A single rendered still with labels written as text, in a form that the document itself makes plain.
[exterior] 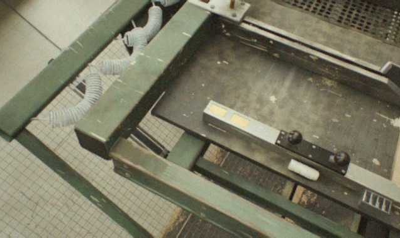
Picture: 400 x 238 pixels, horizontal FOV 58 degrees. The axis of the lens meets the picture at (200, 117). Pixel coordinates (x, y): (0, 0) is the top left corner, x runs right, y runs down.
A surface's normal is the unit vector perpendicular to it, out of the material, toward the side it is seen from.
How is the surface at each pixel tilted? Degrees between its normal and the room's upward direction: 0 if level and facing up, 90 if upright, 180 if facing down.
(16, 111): 90
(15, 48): 90
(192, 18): 59
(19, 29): 90
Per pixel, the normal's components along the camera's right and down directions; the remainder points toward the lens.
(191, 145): 0.07, -0.58
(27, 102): 0.51, -0.29
